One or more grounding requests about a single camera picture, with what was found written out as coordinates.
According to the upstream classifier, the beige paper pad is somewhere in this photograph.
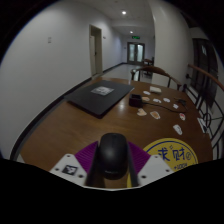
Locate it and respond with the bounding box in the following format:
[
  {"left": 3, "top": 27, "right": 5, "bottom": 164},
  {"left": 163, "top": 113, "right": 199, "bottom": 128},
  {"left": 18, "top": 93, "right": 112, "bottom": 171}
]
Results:
[{"left": 149, "top": 85, "right": 163, "bottom": 94}]

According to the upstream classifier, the wood-topped black metal railing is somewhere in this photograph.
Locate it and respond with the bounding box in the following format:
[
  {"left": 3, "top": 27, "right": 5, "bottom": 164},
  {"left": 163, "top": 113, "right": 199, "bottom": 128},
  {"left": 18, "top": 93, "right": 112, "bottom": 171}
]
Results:
[{"left": 181, "top": 63, "right": 224, "bottom": 161}]

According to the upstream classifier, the small black box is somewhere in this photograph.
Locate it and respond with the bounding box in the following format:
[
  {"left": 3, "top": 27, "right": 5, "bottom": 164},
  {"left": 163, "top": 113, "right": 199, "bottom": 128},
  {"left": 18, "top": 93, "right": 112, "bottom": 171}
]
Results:
[{"left": 129, "top": 93, "right": 144, "bottom": 108}]

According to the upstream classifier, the small peach sticker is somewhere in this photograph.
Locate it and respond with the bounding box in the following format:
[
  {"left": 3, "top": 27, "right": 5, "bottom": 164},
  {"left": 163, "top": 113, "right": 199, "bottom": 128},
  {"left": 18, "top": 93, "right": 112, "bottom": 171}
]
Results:
[
  {"left": 136, "top": 108, "right": 148, "bottom": 117},
  {"left": 149, "top": 110, "right": 162, "bottom": 120}
]

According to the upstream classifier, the black computer mouse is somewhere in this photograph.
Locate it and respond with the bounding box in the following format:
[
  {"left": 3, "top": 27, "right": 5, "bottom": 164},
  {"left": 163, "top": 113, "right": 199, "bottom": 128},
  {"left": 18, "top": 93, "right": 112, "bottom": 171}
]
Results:
[{"left": 96, "top": 132, "right": 130, "bottom": 181}]

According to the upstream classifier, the glass double door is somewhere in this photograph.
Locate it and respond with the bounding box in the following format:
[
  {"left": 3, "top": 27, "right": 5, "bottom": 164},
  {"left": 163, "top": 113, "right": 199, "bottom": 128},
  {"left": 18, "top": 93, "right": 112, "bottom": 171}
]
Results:
[{"left": 126, "top": 41, "right": 146, "bottom": 65}]

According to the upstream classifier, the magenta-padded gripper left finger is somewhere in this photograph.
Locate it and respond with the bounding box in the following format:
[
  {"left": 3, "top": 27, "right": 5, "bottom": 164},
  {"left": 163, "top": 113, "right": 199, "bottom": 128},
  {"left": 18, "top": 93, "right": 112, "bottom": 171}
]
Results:
[{"left": 49, "top": 140, "right": 100, "bottom": 187}]

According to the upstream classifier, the yellow round mouse pad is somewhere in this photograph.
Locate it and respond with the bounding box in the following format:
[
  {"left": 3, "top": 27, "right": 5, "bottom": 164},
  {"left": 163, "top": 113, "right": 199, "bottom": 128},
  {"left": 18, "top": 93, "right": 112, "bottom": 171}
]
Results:
[{"left": 126, "top": 137, "right": 200, "bottom": 188}]

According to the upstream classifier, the dark framed window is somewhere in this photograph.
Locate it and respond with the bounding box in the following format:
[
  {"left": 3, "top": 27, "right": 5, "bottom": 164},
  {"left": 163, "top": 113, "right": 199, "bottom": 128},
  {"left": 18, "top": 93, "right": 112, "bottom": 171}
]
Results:
[{"left": 191, "top": 37, "right": 220, "bottom": 108}]

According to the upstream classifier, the white side door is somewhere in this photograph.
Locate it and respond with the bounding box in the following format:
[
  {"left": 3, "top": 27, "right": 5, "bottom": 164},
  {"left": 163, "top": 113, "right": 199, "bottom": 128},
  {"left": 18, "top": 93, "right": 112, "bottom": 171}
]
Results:
[{"left": 88, "top": 24, "right": 104, "bottom": 80}]

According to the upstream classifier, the wooden armchair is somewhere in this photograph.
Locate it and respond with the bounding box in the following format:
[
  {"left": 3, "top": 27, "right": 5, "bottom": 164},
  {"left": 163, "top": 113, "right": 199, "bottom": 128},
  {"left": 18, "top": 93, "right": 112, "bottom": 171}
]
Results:
[{"left": 129, "top": 65, "right": 183, "bottom": 91}]

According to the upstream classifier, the black cable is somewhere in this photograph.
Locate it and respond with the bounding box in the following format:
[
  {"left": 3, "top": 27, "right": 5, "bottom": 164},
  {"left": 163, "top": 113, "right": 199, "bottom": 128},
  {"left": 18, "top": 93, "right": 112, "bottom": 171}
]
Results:
[{"left": 141, "top": 96, "right": 189, "bottom": 114}]

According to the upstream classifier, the black closed laptop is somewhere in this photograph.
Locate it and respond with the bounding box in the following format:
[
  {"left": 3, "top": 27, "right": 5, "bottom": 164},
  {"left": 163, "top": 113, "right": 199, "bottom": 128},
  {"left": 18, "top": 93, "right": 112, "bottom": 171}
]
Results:
[{"left": 63, "top": 79, "right": 136, "bottom": 119}]

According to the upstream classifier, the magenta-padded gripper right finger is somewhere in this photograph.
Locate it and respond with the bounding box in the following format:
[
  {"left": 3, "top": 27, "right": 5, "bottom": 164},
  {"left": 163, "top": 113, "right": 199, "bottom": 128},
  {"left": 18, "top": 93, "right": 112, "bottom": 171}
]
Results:
[{"left": 126, "top": 141, "right": 175, "bottom": 188}]

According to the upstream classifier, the long white paper strip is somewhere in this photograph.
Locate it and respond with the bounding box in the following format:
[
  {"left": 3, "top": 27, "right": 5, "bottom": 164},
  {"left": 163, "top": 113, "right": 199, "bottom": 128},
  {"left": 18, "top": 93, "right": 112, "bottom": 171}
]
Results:
[{"left": 196, "top": 116, "right": 208, "bottom": 134}]

